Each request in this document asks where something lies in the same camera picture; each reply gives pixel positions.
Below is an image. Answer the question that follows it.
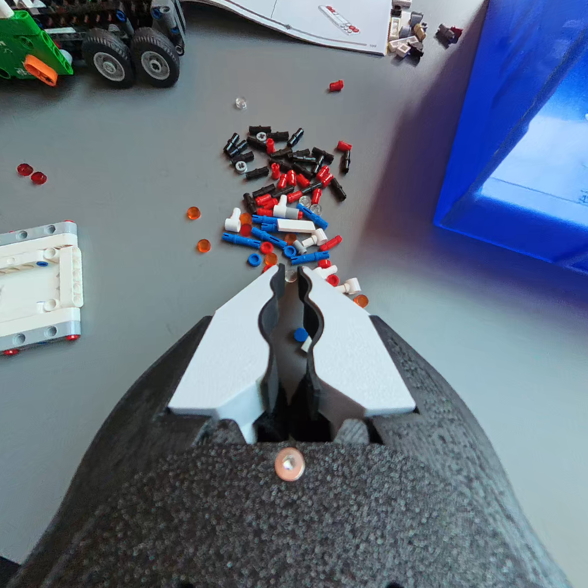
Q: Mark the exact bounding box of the cluster of grey tan lego bricks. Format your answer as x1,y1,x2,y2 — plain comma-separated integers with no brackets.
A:
388,0,428,58

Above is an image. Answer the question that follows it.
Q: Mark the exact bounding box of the white green lego truck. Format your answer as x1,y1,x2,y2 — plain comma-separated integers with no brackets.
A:
0,0,187,89

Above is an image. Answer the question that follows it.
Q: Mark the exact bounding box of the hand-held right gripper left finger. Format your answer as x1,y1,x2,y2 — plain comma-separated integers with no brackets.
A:
168,263,286,445

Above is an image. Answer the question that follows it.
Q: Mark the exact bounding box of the white grey lego frame panel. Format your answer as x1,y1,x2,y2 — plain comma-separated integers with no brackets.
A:
0,220,84,356

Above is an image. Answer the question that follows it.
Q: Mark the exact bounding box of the blue plastic bin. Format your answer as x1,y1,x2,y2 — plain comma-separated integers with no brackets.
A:
434,0,588,275

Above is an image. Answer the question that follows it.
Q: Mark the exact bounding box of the lego instruction booklet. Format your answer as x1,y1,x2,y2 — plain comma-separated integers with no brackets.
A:
184,0,393,56

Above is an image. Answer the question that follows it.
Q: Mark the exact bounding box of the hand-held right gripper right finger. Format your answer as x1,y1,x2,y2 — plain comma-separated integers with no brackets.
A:
298,266,417,435

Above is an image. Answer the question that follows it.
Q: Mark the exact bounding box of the pile of small lego pieces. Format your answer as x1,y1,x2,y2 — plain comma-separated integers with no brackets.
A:
222,126,369,308

